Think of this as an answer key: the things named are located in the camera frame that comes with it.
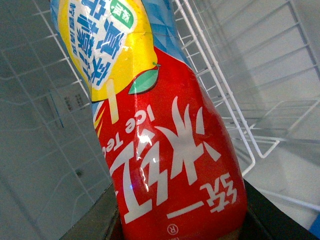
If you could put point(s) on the iced tea drink bottle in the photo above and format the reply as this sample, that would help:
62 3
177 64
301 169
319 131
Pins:
173 166

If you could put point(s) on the white chest freezer with penguins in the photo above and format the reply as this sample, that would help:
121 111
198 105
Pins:
43 200

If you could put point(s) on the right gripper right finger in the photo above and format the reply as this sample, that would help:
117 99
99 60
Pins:
264 221

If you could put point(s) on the white wire freezer basket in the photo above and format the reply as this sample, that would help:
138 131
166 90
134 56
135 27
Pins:
268 51

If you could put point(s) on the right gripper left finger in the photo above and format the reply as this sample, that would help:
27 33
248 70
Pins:
101 222

